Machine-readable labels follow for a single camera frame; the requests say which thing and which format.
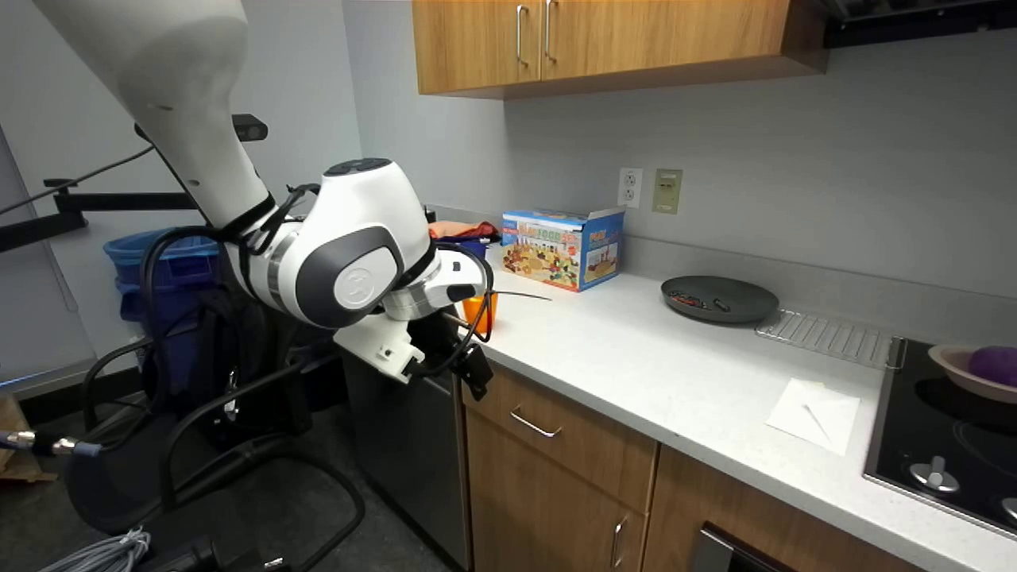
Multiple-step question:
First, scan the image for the black dishwasher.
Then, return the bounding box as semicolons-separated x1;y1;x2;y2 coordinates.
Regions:
339;354;475;567

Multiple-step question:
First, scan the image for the wooden cabinet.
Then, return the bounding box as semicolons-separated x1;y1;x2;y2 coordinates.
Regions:
410;0;834;100
461;406;925;572

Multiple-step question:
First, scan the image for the black round pan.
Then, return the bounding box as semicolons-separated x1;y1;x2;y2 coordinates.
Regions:
659;272;783;329

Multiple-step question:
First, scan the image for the white paper napkin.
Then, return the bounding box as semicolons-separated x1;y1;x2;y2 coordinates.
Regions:
765;375;864;456

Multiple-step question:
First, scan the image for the red and black cloth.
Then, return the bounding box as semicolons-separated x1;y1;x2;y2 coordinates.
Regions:
426;215;501;244

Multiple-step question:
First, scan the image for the blue trash bin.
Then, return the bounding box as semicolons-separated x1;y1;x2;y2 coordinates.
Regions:
101;229;231;411

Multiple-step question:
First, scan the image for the black glass cooktop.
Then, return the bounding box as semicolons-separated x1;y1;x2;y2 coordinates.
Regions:
862;335;1017;539

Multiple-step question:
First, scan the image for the silver cabinet handle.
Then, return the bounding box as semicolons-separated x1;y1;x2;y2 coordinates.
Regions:
541;0;563;69
512;0;534;75

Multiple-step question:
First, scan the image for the black oven front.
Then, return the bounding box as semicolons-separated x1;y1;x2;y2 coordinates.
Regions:
693;523;787;572

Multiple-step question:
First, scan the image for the silver drawer handle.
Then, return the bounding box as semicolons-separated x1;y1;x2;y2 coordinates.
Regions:
509;406;563;440

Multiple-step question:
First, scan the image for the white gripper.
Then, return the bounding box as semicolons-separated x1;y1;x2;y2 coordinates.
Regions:
330;311;497;402

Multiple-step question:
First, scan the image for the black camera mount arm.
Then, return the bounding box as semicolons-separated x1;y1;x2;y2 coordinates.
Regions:
0;177;200;255

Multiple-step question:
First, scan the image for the beige light switch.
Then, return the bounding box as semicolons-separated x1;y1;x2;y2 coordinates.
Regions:
653;165;682;215

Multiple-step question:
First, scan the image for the wooden drawer with white interior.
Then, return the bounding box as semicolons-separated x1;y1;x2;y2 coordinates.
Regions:
461;362;662;519

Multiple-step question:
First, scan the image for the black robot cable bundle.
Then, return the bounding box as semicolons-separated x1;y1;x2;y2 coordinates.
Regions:
0;426;108;462

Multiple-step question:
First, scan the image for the black office chair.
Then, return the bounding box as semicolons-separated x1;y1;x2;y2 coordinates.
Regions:
61;283;368;572

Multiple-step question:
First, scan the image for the colourful toy cardboard box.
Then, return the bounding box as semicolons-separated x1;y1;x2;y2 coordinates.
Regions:
499;204;626;296

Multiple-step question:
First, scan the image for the black range hood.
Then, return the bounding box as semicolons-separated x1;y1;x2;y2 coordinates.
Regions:
823;0;1017;49

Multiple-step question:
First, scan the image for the wooden upper cabinet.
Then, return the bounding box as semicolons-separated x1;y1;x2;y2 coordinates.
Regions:
410;0;834;100

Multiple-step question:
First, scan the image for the orange plastic cup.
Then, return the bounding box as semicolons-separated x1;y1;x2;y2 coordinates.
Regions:
461;290;501;343

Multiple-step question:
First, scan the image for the white wall outlet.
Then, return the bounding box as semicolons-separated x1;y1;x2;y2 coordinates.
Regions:
616;165;646;214

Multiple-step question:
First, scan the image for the brown paper bag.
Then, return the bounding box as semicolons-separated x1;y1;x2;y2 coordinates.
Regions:
0;392;54;487

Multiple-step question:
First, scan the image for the clear ribbed drying mat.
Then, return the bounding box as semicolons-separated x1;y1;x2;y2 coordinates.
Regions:
752;307;902;375

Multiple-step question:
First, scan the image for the wooden lower cabinet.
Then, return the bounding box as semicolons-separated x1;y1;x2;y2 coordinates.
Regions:
461;406;925;572

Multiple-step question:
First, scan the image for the purple toy eggplant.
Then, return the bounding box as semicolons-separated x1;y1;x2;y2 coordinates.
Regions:
966;343;1017;392

